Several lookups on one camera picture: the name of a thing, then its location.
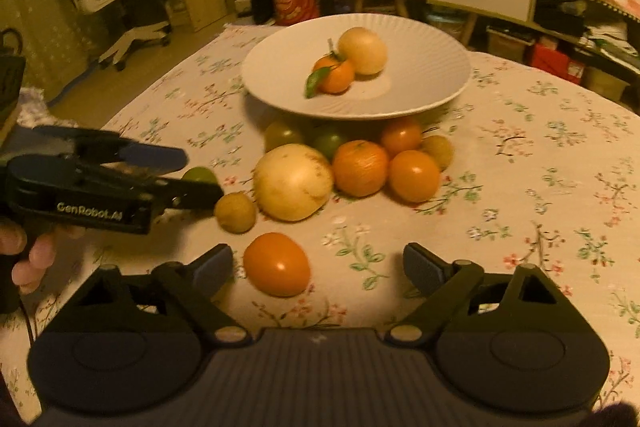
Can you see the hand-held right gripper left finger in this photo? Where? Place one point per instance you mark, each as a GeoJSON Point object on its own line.
{"type": "Point", "coordinates": [217, 263]}

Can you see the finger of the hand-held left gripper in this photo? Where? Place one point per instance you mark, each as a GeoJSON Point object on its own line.
{"type": "Point", "coordinates": [150, 157]}
{"type": "Point", "coordinates": [200, 196]}

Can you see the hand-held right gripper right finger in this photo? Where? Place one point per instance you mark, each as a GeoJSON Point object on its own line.
{"type": "Point", "coordinates": [420, 269]}

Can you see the green lime fruit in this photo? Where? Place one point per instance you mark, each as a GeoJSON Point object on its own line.
{"type": "Point", "coordinates": [200, 174]}

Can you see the brown kiwi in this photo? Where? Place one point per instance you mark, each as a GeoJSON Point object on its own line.
{"type": "Point", "coordinates": [235, 212]}
{"type": "Point", "coordinates": [439, 152]}

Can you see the orange persimmon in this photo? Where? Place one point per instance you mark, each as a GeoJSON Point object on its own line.
{"type": "Point", "coordinates": [276, 264]}
{"type": "Point", "coordinates": [414, 175]}
{"type": "Point", "coordinates": [400, 136]}

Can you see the large pale yellow pear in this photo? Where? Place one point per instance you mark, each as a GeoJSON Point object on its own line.
{"type": "Point", "coordinates": [292, 182]}

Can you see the large dimpled mandarin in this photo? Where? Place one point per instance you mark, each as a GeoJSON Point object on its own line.
{"type": "Point", "coordinates": [360, 167]}

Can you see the white ribbed plate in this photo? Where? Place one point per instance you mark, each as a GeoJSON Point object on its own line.
{"type": "Point", "coordinates": [425, 72]}

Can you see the person's left hand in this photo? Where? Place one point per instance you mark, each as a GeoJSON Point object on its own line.
{"type": "Point", "coordinates": [42, 252]}

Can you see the yellowish green tomato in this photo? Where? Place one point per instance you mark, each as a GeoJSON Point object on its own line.
{"type": "Point", "coordinates": [285, 136]}

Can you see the tangerine with green leaf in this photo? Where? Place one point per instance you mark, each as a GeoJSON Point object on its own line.
{"type": "Point", "coordinates": [337, 77]}

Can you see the small pale yellow pear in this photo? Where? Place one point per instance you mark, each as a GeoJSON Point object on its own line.
{"type": "Point", "coordinates": [362, 51]}

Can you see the storage box dark lid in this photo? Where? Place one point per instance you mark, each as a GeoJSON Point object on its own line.
{"type": "Point", "coordinates": [505, 47]}

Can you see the clear storage box teal lid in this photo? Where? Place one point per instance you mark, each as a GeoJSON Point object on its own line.
{"type": "Point", "coordinates": [445, 27]}

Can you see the red box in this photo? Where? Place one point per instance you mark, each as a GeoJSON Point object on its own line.
{"type": "Point", "coordinates": [550, 57]}

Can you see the yellowish storage box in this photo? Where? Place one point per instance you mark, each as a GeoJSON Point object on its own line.
{"type": "Point", "coordinates": [602, 84]}

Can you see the black bag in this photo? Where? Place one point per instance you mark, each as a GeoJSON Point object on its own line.
{"type": "Point", "coordinates": [557, 12]}

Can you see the white plastic bag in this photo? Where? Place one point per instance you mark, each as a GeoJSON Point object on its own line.
{"type": "Point", "coordinates": [612, 39]}

